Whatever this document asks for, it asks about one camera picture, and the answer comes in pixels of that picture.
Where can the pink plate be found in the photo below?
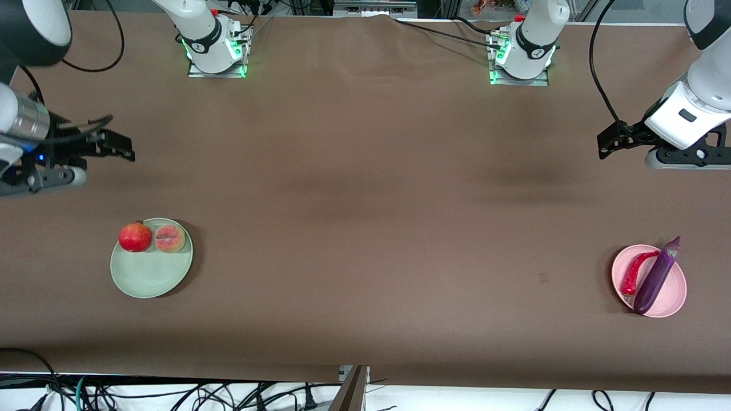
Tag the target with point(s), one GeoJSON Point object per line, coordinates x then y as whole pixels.
{"type": "Point", "coordinates": [674, 291]}

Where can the grey metal box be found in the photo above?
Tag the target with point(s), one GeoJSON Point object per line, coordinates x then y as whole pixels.
{"type": "Point", "coordinates": [374, 7]}

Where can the light green plate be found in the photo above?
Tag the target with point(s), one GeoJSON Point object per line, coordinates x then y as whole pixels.
{"type": "Point", "coordinates": [151, 274]}

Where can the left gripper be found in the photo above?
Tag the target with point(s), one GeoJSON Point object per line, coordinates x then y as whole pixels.
{"type": "Point", "coordinates": [630, 136]}

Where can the pink yellow peach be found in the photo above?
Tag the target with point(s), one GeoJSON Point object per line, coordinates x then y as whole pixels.
{"type": "Point", "coordinates": [170, 238]}

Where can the grey metal post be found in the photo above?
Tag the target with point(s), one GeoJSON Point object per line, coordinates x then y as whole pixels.
{"type": "Point", "coordinates": [351, 391]}

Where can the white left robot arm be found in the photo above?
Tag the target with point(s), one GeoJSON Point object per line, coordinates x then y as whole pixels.
{"type": "Point", "coordinates": [534, 40]}

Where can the red yellow pomegranate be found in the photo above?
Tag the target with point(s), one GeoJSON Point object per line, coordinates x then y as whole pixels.
{"type": "Point", "coordinates": [135, 237]}

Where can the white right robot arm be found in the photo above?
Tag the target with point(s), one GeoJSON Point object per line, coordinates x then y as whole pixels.
{"type": "Point", "coordinates": [205, 34]}

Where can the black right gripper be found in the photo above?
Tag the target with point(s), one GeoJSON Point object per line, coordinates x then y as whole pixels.
{"type": "Point", "coordinates": [64, 143]}

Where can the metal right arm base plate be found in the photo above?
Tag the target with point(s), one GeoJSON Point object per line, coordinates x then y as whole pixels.
{"type": "Point", "coordinates": [197, 71]}

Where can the red chili pepper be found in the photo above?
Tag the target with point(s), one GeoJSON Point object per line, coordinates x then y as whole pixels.
{"type": "Point", "coordinates": [633, 274]}

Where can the long purple eggplant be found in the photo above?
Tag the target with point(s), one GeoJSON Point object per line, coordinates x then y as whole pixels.
{"type": "Point", "coordinates": [657, 277]}

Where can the black power plug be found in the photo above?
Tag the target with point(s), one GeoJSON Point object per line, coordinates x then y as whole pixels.
{"type": "Point", "coordinates": [309, 398]}

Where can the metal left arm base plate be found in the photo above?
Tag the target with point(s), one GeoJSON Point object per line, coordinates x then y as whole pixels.
{"type": "Point", "coordinates": [539, 81]}

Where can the brown table cover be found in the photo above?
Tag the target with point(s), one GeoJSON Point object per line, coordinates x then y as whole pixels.
{"type": "Point", "coordinates": [342, 114]}

